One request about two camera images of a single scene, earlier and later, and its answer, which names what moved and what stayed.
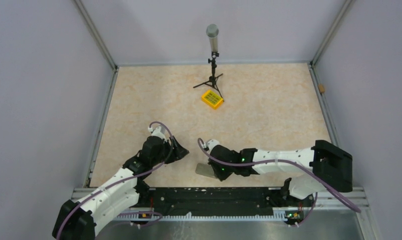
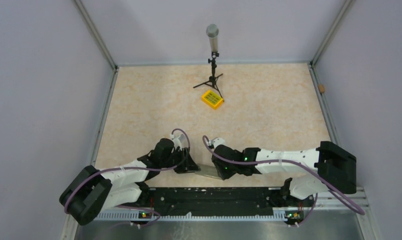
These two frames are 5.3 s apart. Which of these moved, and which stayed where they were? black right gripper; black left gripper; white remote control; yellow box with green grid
Moved: black left gripper
Stayed: black right gripper; yellow box with green grid; white remote control
